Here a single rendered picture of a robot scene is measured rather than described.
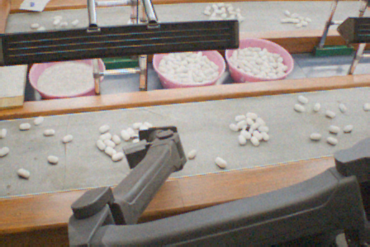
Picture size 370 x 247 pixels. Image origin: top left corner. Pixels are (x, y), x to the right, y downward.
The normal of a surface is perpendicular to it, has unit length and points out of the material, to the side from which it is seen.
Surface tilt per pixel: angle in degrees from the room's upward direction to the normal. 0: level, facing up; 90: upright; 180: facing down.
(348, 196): 57
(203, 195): 0
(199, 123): 0
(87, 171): 0
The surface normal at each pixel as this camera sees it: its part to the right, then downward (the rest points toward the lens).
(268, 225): -0.07, 0.18
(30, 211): 0.07, -0.72
